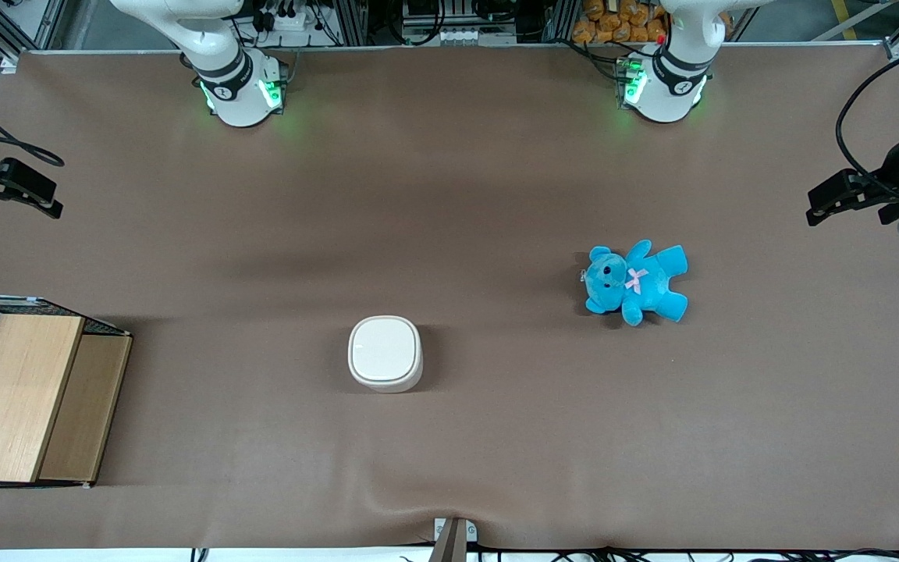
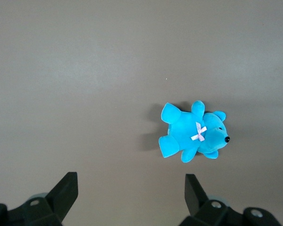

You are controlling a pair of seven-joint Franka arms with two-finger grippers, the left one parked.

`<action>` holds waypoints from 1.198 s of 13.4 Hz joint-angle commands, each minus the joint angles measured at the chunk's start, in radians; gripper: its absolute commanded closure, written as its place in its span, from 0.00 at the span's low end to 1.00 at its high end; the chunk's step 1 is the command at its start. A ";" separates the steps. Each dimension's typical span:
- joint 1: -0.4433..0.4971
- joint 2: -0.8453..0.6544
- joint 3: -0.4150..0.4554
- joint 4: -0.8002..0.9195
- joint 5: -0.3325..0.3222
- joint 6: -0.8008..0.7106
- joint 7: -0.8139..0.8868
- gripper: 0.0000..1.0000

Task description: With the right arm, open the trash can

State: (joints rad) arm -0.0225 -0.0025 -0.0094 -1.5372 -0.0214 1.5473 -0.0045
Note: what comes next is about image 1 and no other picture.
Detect orange snack bags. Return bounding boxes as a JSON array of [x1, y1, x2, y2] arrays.
[[571, 0, 734, 45]]

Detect blue teddy bear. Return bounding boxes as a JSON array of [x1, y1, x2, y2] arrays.
[[581, 239, 690, 327]]

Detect brown table cover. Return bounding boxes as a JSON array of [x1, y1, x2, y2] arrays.
[[0, 42, 899, 552]]

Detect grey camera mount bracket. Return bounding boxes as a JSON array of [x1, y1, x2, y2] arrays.
[[432, 516, 479, 562]]

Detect wooden shelf rack with wire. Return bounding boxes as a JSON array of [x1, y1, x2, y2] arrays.
[[0, 293, 134, 491]]

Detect white trash can body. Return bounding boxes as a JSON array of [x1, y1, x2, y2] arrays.
[[347, 315, 425, 394]]

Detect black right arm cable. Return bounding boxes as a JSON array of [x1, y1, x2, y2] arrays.
[[0, 78, 66, 168]]

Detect white trash can lid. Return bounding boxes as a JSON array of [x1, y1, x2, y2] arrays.
[[349, 315, 422, 385]]

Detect white power strip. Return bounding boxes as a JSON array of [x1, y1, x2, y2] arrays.
[[251, 6, 327, 34]]

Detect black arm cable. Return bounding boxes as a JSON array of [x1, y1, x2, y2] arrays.
[[835, 39, 899, 197], [0, 78, 66, 168]]

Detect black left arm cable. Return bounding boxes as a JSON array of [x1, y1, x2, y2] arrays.
[[835, 39, 899, 197]]

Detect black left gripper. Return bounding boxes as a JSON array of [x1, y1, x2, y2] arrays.
[[805, 125, 899, 228]]

